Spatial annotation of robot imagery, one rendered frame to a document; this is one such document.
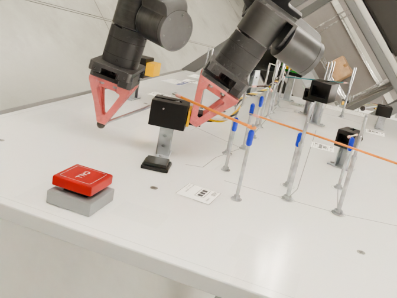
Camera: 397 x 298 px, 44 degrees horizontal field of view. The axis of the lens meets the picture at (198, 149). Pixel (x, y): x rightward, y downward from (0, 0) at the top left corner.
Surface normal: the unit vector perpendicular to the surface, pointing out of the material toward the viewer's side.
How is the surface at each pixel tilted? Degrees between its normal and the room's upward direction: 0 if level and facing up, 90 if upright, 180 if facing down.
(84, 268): 0
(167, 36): 56
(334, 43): 90
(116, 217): 47
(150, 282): 0
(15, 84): 0
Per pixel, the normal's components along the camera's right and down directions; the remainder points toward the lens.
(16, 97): 0.80, -0.45
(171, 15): 0.65, 0.45
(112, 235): 0.18, -0.94
